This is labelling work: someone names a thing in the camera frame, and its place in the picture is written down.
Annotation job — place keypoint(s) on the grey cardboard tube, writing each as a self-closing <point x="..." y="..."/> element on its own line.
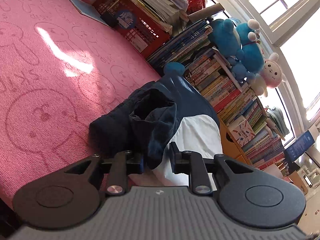
<point x="205" y="12"/>

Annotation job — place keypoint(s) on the red plastic crate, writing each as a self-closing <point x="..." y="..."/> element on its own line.
<point x="140" y="32"/>

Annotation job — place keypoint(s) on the dark blue box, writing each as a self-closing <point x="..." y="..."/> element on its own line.
<point x="300" y="145"/>

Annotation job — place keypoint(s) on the blue cat plush toy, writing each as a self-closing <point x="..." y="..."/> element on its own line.
<point x="250" y="50"/>

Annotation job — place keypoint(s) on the white pencil-print box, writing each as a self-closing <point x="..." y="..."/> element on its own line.
<point x="242" y="131"/>

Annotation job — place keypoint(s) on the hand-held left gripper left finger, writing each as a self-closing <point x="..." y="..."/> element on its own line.
<point x="142" y="163"/>

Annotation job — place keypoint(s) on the large blue plush bear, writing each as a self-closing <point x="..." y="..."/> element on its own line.
<point x="225" y="37"/>

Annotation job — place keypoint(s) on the pink white rabbit plush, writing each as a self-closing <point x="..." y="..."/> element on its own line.
<point x="271" y="72"/>

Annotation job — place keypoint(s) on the light blue booklet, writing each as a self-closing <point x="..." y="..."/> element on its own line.
<point x="85" y="7"/>

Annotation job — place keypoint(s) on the row of mixed picture books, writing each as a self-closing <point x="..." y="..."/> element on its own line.
<point x="215" y="75"/>

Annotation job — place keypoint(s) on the small blue plush rabbit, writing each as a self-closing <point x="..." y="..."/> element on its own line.
<point x="241" y="70"/>

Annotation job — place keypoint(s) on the blue round plush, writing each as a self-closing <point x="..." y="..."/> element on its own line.
<point x="173" y="67"/>

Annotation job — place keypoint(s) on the pink rabbit-print mat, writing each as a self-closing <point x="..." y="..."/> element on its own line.
<point x="50" y="80"/>

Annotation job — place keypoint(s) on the row of yellow green books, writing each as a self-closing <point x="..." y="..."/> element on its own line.
<point x="240" y="107"/>

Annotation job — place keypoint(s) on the wooden desk organizer with drawers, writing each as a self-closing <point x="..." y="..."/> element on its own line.
<point x="228" y="151"/>

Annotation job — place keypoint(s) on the row of red blue books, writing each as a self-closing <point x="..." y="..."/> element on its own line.
<point x="267" y="150"/>

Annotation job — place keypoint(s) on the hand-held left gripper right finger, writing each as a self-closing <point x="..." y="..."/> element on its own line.
<point x="175" y="160"/>

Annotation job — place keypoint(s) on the stack of paper workbooks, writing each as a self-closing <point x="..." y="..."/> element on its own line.
<point x="160" y="2"/>

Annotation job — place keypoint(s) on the small black box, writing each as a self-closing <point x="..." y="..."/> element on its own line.
<point x="108" y="19"/>

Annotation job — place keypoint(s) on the brown cardboard box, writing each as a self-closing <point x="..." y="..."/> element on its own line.
<point x="298" y="182"/>

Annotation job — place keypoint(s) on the navy and white jacket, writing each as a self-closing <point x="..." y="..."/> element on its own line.
<point x="155" y="110"/>

